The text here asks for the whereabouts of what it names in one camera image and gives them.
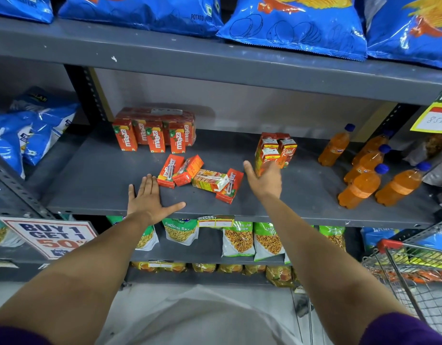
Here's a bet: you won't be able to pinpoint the person's left hand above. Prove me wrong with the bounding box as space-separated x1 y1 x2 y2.
127 174 186 225

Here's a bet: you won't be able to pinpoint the person's right hand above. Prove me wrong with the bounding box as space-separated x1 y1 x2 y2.
243 160 283 202

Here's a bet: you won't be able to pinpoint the person's right forearm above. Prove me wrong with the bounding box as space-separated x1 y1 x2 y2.
258 195 415 345

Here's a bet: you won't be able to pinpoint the person's left forearm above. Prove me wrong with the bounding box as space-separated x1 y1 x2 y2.
0 213 160 336

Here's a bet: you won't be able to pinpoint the red orange juice carton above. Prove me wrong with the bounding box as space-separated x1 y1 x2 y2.
172 155 204 187
157 154 185 189
216 169 244 205

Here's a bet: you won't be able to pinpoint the green orange juice carton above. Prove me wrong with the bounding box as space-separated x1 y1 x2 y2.
191 169 230 193

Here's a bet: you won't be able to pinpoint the yellow shelf label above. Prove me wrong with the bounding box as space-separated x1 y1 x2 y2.
197 215 235 228

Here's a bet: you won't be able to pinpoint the group of orange mango cartons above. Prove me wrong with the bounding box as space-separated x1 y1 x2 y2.
112 107 197 154

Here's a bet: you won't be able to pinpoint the row of yellow snack packets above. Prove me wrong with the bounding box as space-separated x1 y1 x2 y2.
131 261 301 288

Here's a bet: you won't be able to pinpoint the row of green snack packets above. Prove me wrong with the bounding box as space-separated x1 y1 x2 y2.
107 216 346 265

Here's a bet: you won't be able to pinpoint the orange soda bottle blue cap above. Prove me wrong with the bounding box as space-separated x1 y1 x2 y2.
375 161 432 207
338 163 390 209
352 130 395 166
318 123 356 167
343 144 392 185

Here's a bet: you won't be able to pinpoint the white promotion sign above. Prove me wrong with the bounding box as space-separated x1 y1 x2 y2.
0 217 98 260

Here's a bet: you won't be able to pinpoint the blue white snack bag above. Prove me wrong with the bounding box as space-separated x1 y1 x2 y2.
23 104 80 166
11 86 80 115
0 111 37 180

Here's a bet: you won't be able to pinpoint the white apron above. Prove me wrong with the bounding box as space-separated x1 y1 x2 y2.
95 285 305 345

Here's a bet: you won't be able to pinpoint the grey metal shelf unit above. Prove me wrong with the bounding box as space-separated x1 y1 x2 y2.
0 11 442 288

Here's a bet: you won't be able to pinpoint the green white snack packet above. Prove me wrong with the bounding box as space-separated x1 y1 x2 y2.
0 217 24 248

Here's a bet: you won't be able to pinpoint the blue packet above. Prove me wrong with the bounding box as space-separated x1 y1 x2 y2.
361 227 402 253

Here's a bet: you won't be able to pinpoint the blue potato chips bag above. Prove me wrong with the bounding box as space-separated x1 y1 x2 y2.
58 0 224 38
0 0 55 24
217 0 367 62
364 0 442 71

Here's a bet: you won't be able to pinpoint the clear bagged snack packets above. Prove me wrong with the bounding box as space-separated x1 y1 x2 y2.
403 134 442 188

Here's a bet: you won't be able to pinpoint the yellow price sign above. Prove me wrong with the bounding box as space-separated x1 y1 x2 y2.
410 86 442 135

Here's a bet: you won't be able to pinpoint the yellow packets in cart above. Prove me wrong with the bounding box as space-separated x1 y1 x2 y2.
395 242 442 270

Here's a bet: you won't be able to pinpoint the purple shirt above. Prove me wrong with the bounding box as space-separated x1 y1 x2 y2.
0 312 442 345

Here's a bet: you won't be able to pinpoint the metal shopping cart red handle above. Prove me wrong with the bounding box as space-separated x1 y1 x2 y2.
362 239 442 340

